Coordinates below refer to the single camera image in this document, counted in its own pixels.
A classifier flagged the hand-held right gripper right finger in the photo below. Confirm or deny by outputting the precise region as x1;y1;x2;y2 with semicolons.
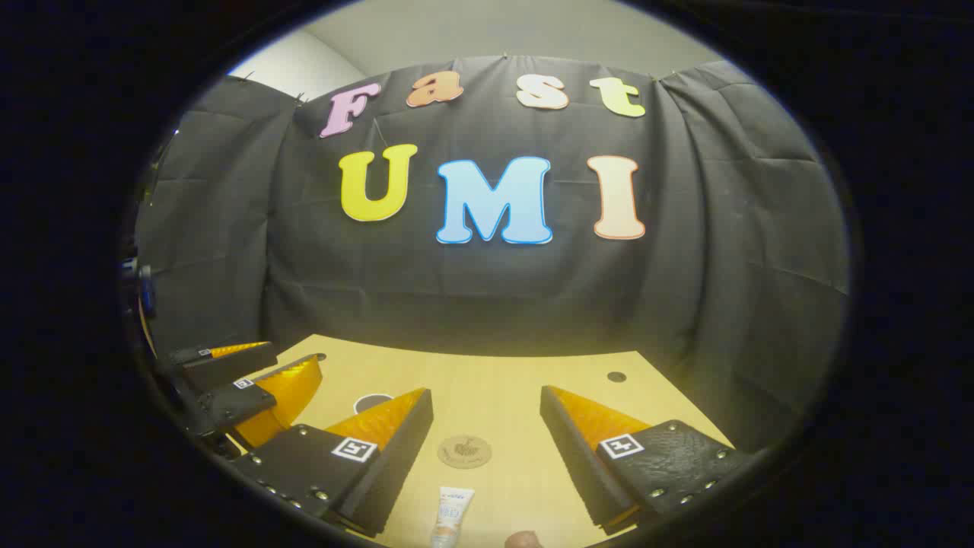
539;384;762;534

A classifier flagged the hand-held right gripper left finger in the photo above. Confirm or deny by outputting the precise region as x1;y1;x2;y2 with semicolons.
228;387;434;537

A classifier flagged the round cork coaster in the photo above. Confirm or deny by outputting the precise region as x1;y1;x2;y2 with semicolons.
437;435;492;470

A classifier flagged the white toothpaste tube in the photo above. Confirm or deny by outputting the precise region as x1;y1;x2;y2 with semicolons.
431;486;476;548

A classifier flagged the light wooden desktop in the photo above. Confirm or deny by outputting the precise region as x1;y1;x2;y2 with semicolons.
228;333;735;548

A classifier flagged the black backdrop cloth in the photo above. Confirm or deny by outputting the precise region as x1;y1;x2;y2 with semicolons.
133;55;851;457

